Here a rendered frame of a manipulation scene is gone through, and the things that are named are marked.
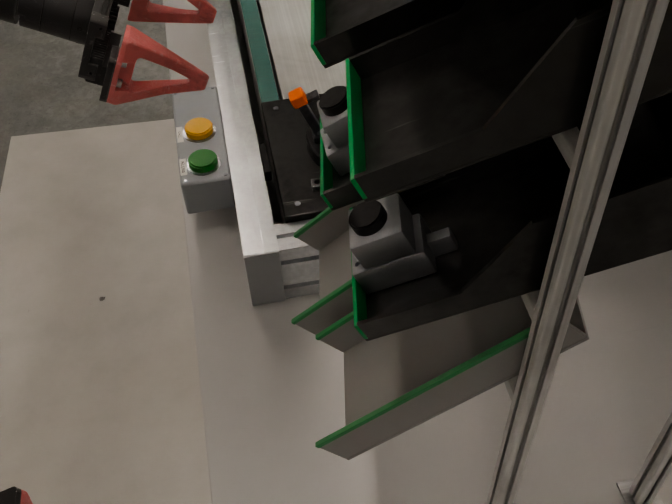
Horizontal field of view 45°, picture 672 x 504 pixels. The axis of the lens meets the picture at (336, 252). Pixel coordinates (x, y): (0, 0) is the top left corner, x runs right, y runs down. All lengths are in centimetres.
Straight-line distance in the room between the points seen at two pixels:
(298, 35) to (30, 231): 56
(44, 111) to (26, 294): 179
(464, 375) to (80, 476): 50
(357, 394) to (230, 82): 62
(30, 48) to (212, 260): 220
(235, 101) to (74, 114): 167
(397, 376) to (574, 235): 33
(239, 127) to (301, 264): 26
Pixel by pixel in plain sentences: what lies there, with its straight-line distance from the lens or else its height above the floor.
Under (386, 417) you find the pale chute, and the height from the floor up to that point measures 107.
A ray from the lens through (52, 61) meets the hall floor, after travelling 318.
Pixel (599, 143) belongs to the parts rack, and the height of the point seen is 142.
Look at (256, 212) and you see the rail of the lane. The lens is 109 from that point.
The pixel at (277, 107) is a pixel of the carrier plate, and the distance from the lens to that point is 122.
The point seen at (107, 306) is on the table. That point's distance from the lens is 115.
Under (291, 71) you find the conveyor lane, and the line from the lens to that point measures 138.
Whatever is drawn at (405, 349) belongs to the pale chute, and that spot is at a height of 105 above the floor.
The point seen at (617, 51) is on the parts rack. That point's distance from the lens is 45.
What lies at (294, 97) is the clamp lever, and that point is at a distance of 108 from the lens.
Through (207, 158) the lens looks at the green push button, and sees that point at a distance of 115.
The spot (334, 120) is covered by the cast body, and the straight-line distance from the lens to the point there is 74.
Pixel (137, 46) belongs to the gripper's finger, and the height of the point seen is 137.
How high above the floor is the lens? 173
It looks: 49 degrees down
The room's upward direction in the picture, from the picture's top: 3 degrees counter-clockwise
